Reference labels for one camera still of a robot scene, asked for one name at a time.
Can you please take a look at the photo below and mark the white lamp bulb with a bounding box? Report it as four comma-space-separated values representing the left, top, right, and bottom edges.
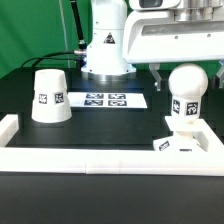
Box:
168, 63, 208, 121

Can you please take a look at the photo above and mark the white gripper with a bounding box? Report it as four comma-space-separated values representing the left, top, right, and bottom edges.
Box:
123, 9, 224, 91

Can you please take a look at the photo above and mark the white U-shaped frame barrier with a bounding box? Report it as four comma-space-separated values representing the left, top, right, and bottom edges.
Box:
0, 114, 224, 176

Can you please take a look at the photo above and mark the white lamp shade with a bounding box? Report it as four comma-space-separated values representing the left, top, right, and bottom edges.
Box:
31, 69, 72, 123

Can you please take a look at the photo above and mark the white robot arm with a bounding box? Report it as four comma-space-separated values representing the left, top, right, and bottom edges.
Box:
82, 0, 224, 89

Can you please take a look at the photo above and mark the black cable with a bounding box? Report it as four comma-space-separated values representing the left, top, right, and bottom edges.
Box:
20, 50, 88, 69

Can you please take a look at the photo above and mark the white lamp base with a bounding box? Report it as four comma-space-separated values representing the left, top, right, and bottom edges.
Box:
152, 115, 210, 153

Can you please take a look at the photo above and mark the white marker sheet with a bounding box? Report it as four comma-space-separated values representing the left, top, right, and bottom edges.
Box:
68, 92, 147, 109

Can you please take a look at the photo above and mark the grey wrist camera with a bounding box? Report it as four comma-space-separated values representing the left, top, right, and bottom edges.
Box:
129, 0, 181, 11

